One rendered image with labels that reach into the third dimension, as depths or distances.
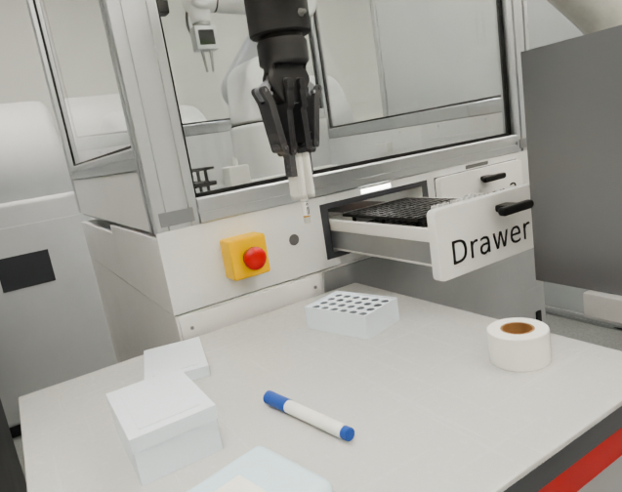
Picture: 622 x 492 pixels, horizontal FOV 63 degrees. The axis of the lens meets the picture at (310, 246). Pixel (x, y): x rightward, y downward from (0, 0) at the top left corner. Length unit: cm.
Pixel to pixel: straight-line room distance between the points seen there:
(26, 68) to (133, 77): 322
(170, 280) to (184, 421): 40
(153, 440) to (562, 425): 39
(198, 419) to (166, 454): 4
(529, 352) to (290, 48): 51
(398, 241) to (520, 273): 66
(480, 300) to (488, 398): 78
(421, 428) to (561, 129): 53
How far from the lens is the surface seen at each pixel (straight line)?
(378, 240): 91
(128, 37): 90
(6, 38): 413
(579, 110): 87
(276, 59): 77
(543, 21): 272
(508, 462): 51
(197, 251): 90
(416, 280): 119
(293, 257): 99
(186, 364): 76
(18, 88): 407
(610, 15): 105
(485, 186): 131
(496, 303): 141
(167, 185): 88
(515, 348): 64
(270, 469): 45
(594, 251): 89
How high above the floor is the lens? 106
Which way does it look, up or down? 12 degrees down
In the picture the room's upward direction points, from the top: 9 degrees counter-clockwise
